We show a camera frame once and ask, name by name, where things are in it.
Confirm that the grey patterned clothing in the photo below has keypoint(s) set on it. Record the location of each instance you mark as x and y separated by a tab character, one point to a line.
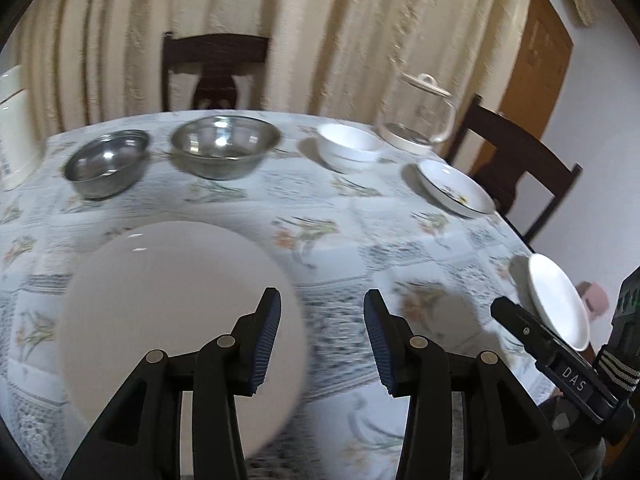
570	440

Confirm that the white ceramic bowl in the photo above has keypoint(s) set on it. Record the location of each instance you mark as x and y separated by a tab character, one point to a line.
347	147

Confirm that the dark plain wooden chair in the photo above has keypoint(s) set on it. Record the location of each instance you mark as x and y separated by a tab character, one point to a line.
515	155

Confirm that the brown wooden door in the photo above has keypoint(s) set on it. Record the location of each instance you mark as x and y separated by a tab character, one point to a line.
540	60

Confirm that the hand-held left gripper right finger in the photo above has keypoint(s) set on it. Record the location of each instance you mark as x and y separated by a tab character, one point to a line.
377	340

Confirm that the large steel bowl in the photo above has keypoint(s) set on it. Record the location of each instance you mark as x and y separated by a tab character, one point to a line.
225	147

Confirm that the beige curtain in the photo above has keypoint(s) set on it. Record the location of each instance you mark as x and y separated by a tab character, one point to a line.
325	25

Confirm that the large white plate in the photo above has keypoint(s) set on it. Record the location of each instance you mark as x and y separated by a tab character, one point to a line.
165	300

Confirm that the dark carved wooden chair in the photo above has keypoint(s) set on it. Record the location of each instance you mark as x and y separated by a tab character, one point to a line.
215	55

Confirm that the pink object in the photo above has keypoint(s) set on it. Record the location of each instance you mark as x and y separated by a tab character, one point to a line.
595	300

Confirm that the small steel bowl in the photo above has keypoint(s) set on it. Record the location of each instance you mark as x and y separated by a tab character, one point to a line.
105	160

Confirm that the white floral plate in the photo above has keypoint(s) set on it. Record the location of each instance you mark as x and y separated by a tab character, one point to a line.
450	185

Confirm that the floral lace-print tablecloth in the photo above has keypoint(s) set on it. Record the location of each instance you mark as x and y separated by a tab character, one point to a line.
350	230

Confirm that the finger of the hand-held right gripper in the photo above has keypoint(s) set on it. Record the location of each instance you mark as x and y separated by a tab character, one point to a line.
525	327

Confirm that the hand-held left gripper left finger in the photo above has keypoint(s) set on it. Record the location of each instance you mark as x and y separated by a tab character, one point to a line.
265	340

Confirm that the cream thermos jug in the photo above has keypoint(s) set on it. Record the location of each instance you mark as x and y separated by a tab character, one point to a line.
17	130

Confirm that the small white plate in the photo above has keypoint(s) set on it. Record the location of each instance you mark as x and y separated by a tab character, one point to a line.
555	295

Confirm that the glass kettle with white lid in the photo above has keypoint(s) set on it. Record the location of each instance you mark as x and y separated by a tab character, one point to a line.
420	110

